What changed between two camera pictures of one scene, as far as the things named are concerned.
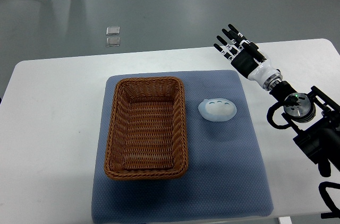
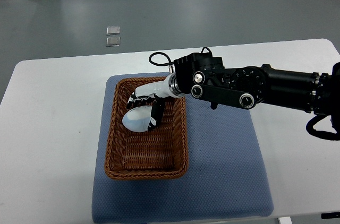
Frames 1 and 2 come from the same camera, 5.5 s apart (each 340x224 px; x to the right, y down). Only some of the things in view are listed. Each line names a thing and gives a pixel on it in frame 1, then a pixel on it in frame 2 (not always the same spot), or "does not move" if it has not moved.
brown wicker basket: (146, 135) does not move
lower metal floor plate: (113, 41) does not move
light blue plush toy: (217, 109) -> (137, 119)
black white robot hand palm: (265, 74) -> (168, 88)
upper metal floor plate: (113, 30) does not move
